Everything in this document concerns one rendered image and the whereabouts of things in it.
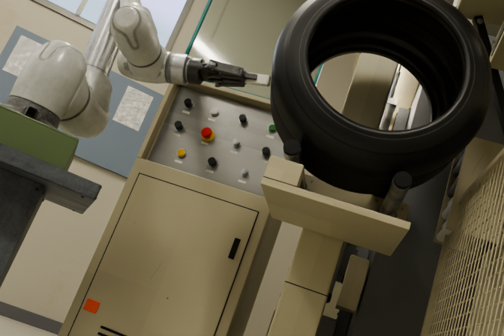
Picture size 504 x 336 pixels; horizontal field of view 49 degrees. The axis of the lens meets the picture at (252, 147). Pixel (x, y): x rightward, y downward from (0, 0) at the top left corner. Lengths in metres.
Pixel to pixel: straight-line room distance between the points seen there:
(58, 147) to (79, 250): 2.72
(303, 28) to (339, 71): 3.63
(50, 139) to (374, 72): 1.04
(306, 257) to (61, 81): 0.87
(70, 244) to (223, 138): 2.29
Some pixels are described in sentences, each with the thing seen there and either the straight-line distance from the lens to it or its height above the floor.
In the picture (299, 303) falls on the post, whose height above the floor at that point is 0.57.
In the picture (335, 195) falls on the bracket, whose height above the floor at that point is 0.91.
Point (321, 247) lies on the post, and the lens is 1.70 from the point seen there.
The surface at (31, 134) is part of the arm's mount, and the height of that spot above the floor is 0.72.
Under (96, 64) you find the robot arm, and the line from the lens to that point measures 1.89.
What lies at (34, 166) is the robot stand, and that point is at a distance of 1.42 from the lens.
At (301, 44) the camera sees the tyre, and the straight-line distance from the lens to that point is 1.46.
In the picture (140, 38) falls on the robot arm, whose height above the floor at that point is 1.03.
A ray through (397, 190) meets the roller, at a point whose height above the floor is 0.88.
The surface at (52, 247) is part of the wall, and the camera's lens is 4.21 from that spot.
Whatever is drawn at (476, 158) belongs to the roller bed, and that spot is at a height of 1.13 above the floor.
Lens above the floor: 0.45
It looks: 18 degrees up
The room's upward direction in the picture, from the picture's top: 21 degrees clockwise
